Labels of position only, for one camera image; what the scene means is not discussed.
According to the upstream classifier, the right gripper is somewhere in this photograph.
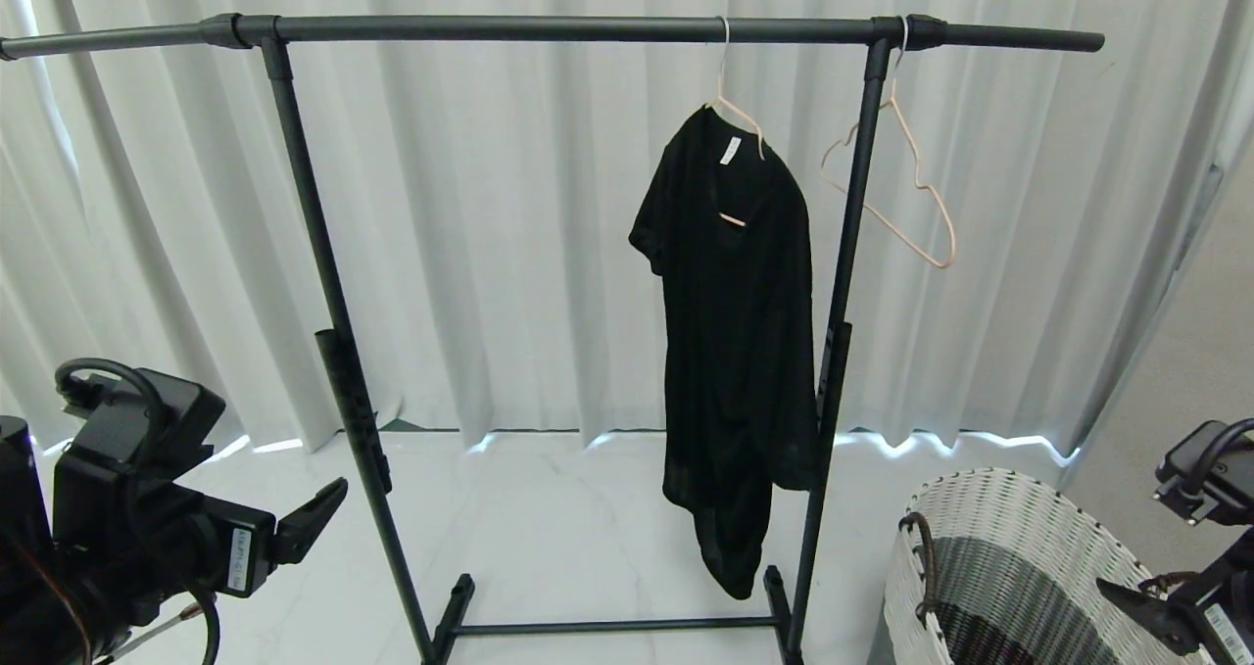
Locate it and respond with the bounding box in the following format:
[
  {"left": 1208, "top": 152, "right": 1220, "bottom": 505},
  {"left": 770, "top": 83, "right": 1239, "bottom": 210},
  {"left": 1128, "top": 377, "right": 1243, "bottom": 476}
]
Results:
[{"left": 1097, "top": 533, "right": 1254, "bottom": 665}]

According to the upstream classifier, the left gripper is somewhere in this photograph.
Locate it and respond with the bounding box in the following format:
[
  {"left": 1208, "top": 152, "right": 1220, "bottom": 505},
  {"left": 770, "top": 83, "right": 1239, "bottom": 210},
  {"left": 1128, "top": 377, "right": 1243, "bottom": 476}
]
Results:
[{"left": 108, "top": 477, "right": 350, "bottom": 627}]

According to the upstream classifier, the pink clothes hanger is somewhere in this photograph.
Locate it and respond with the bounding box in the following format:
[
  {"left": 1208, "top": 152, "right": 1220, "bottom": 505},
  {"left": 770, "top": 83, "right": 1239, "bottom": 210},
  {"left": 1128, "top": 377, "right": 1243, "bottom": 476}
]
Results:
[
  {"left": 710, "top": 17, "right": 767, "bottom": 228},
  {"left": 821, "top": 19, "right": 956, "bottom": 269}
]

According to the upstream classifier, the black garment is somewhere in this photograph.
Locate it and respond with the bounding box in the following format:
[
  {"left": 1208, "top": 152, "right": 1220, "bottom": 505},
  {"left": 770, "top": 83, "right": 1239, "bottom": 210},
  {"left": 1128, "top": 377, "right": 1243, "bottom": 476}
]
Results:
[{"left": 629, "top": 105, "right": 822, "bottom": 600}]

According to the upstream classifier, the white laundry basket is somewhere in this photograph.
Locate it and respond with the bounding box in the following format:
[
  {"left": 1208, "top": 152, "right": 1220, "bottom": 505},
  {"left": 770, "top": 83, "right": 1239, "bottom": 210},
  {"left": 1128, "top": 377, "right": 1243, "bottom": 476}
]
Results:
[{"left": 882, "top": 467, "right": 1221, "bottom": 665}]

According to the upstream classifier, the black clothes rack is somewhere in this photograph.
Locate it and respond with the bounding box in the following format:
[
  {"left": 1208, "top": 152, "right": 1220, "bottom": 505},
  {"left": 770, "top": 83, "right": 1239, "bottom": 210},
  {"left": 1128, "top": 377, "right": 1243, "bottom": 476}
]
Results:
[{"left": 0, "top": 14, "right": 1106, "bottom": 665}]

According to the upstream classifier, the white curtain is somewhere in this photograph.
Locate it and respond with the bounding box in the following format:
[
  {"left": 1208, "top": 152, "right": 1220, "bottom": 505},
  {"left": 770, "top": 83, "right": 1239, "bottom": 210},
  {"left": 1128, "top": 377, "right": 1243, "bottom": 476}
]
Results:
[{"left": 0, "top": 0, "right": 1254, "bottom": 460}]

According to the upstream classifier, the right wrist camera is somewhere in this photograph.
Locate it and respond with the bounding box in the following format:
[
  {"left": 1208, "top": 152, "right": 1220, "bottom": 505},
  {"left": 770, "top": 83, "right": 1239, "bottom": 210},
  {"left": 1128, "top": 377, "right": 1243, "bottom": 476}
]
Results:
[{"left": 1154, "top": 420, "right": 1254, "bottom": 529}]

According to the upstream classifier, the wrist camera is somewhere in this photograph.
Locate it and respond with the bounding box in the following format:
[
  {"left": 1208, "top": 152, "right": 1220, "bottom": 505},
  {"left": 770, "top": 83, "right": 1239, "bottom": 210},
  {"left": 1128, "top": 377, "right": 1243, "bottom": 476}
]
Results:
[
  {"left": 1154, "top": 420, "right": 1254, "bottom": 529},
  {"left": 54, "top": 366, "right": 228, "bottom": 539}
]

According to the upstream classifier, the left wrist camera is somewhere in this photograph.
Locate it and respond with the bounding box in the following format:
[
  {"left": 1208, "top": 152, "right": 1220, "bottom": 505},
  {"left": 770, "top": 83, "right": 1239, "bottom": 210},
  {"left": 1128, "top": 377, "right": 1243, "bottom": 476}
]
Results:
[{"left": 54, "top": 366, "right": 228, "bottom": 539}]

